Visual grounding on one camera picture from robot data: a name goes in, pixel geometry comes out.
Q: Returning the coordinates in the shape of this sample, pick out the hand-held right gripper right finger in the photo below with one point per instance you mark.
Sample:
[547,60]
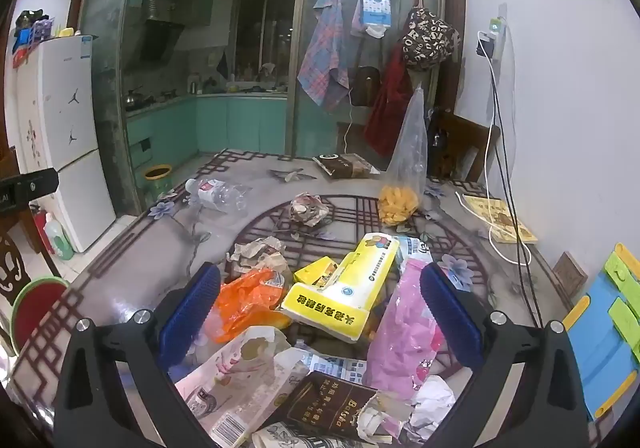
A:
[450,313]

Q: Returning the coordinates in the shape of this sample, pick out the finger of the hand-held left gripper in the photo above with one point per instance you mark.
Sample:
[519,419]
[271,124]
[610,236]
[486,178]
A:
[37,185]

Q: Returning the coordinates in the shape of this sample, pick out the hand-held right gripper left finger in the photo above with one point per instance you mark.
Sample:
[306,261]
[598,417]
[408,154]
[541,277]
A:
[192,308]

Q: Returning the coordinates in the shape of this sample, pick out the white brown paper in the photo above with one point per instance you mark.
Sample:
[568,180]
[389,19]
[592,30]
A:
[260,253]

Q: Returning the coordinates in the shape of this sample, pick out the red basin green rim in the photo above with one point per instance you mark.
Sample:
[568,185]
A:
[35,308]

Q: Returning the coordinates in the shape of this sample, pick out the clear plastic bottle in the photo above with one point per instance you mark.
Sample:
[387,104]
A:
[215,195]

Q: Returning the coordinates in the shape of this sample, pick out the reddish printed paper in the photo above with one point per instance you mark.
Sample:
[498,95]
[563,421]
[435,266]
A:
[307,210]

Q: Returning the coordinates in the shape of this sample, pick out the floral paper cup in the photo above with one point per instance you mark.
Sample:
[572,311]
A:
[280,438]

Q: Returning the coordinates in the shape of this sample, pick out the green yellow trash bin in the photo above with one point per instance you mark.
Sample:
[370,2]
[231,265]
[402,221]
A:
[157,180]

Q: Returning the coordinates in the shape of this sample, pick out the red fire extinguisher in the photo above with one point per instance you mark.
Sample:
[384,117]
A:
[40,228]

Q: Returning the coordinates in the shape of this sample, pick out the pink plastic bag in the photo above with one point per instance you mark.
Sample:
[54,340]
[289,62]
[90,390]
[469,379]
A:
[405,328]

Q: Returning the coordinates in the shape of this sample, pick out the orange plastic bag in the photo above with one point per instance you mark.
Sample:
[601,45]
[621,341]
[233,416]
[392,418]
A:
[245,303]

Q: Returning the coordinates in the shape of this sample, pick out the green detergent bottle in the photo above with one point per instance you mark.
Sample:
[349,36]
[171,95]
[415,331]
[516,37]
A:
[57,235]

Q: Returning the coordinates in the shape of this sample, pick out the white refrigerator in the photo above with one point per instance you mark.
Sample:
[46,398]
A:
[60,127]

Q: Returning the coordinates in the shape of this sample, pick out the blue white packet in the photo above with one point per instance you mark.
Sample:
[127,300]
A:
[415,250]

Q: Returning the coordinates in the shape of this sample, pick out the pink floral paper bag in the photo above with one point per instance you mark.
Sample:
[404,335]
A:
[225,378]

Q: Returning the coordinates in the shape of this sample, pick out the carved wooden chair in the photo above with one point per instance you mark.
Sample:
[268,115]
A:
[7,278]

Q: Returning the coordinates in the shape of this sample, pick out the yellow book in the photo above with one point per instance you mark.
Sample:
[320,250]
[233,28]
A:
[500,220]

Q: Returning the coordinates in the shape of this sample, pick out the yellow tissue box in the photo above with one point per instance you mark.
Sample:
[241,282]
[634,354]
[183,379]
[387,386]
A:
[340,293]

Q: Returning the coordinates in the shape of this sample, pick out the small wooden box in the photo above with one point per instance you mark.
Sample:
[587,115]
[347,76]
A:
[570,273]

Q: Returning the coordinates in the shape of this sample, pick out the metal pot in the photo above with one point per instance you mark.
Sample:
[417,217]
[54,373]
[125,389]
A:
[131,99]

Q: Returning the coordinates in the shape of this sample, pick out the blue white leaflet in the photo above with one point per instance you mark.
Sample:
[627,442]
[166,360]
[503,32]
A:
[335,368]

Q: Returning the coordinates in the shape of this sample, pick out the small yellow box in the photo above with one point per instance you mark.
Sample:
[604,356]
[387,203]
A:
[315,270]

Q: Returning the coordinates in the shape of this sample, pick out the white crumpled carton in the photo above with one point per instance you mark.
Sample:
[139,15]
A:
[380,420]

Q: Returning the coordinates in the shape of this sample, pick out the purple basket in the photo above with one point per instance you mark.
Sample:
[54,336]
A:
[40,30]

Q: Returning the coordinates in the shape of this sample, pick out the clear bag yellow snacks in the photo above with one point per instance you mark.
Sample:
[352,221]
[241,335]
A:
[407,162]

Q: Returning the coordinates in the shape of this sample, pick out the dark brown box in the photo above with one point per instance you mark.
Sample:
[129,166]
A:
[320,403]

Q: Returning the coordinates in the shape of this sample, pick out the plain wooden chair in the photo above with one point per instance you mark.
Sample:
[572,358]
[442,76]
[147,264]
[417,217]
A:
[470,142]

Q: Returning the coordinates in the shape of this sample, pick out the brown packet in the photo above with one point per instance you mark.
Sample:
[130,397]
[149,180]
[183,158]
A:
[345,165]

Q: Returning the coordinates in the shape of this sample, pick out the teal kitchen cabinets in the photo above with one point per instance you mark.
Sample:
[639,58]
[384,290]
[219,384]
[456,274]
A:
[225,122]

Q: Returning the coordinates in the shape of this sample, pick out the range hood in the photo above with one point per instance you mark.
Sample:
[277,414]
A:
[160,32]

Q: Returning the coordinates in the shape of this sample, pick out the red garment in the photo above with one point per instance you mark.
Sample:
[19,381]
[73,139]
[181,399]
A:
[387,112]

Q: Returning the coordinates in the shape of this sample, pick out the brown bag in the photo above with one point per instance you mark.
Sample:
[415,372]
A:
[365,85]

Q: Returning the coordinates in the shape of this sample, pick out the letter printed bag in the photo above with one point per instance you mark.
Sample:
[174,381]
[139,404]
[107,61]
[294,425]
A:
[427,40]

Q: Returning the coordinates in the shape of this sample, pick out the white power strip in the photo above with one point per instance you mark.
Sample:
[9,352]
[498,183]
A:
[495,35]

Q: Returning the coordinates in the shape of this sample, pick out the plaid towel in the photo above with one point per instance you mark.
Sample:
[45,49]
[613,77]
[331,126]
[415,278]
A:
[325,52]

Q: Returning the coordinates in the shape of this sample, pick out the blue white smiley pack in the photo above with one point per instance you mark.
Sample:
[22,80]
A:
[375,2]

